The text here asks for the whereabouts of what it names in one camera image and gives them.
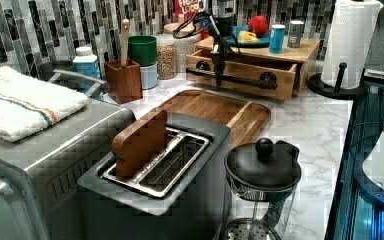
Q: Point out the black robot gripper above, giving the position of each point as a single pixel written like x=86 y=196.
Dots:
x=221 y=24

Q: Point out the wooden drawer with black handle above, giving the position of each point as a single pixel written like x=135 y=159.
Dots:
x=254 y=75

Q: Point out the blue plate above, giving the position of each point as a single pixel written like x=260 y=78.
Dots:
x=233 y=41

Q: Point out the yellow plush banana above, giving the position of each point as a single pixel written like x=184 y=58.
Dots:
x=247 y=37

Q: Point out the glass jar with grains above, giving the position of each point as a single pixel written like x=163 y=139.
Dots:
x=172 y=53

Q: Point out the wooden serving tray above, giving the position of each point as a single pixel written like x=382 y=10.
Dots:
x=246 y=119

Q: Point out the red plush apple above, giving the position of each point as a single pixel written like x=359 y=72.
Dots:
x=258 y=25

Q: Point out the red Froot Loops box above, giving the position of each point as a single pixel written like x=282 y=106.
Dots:
x=186 y=9

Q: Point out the blue cylindrical can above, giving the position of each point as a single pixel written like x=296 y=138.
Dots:
x=276 y=38

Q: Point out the grey metal can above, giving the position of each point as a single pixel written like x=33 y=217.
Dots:
x=295 y=33

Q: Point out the brown wooden utensil holder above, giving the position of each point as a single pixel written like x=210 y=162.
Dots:
x=124 y=81

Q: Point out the black paper towel holder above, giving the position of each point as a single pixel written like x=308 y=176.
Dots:
x=316 y=85

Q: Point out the wooden spoon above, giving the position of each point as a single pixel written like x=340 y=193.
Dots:
x=125 y=28

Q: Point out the black french press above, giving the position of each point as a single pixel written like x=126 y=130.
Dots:
x=261 y=179

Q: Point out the wooden toast slice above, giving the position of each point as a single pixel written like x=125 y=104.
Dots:
x=136 y=145

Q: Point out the silver toaster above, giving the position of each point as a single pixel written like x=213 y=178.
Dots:
x=176 y=195

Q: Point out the blue white-capped bottle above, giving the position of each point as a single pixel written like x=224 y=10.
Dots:
x=86 y=63

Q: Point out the white paper towel roll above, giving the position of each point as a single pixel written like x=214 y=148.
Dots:
x=349 y=40

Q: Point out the white striped towel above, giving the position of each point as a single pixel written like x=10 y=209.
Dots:
x=29 y=105

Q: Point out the silver toaster oven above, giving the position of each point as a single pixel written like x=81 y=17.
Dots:
x=39 y=173

